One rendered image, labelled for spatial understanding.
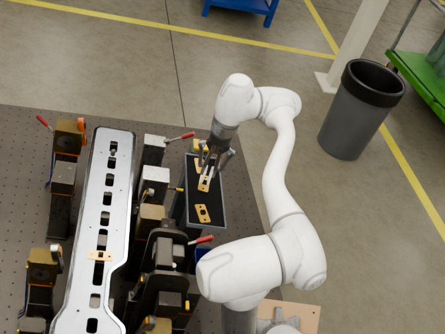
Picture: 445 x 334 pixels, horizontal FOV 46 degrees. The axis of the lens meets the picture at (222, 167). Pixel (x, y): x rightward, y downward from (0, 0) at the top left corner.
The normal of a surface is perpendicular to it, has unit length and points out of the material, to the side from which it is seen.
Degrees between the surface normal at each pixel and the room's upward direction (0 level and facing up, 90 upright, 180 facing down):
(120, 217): 0
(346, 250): 0
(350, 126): 93
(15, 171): 0
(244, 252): 19
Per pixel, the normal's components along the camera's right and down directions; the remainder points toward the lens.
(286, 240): 0.11, -0.75
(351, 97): -0.74, 0.32
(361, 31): 0.15, 0.68
